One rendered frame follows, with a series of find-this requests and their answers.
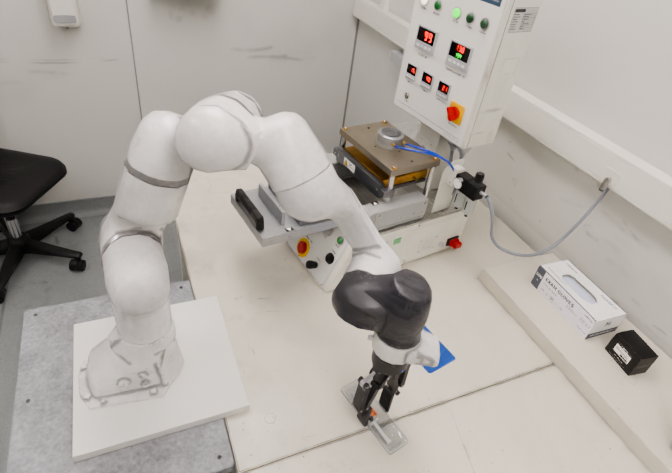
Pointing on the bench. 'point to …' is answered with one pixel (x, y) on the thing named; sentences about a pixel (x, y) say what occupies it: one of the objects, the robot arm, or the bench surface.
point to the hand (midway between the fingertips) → (375, 406)
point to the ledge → (593, 364)
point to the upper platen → (386, 173)
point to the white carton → (578, 299)
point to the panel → (317, 250)
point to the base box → (411, 243)
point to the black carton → (631, 352)
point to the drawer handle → (250, 208)
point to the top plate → (390, 148)
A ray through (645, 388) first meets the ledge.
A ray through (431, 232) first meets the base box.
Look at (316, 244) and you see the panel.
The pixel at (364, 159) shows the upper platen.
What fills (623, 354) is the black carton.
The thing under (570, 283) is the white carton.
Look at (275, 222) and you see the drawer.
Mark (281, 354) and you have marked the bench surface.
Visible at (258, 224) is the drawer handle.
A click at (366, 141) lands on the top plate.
